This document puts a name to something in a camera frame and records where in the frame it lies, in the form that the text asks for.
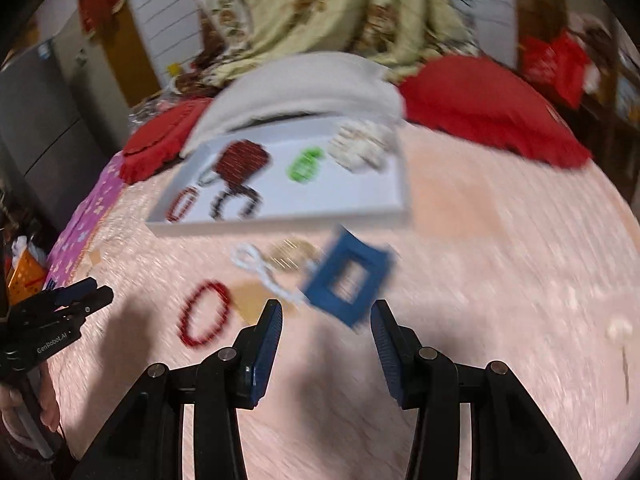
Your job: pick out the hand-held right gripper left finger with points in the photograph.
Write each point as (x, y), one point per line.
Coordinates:
(265, 355)

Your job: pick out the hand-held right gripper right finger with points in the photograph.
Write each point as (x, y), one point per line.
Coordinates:
(390, 355)

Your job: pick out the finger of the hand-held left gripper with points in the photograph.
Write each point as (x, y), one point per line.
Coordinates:
(75, 287)
(95, 300)

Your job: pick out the small dark blue box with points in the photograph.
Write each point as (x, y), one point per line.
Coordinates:
(325, 290)

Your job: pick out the white shallow box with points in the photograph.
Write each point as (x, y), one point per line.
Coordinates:
(280, 195)

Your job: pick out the white dotted scrunchie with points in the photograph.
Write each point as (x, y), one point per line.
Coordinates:
(360, 147)

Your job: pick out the person's left hand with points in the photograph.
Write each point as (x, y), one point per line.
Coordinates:
(42, 405)

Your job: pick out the white cloth in basket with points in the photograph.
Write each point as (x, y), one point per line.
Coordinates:
(21, 246)

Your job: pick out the purple flower blanket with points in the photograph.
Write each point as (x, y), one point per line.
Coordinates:
(85, 215)

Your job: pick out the pink bedspread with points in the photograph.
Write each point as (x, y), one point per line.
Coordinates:
(475, 270)

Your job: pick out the grey refrigerator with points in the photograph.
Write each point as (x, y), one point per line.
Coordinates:
(45, 130)

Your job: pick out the red ruffled pillow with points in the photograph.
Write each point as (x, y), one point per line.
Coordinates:
(155, 145)

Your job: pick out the clear plastic bag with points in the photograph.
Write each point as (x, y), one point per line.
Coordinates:
(150, 107)

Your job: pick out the wooden door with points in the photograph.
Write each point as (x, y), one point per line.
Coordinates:
(130, 55)

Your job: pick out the plain red pillow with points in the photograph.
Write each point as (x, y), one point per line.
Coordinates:
(475, 105)

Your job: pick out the white pillow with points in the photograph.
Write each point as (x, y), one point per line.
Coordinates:
(300, 85)

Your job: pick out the red shopping bag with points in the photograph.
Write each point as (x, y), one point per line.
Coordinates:
(555, 65)

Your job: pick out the floral checked blanket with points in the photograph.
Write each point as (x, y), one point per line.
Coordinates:
(325, 5)

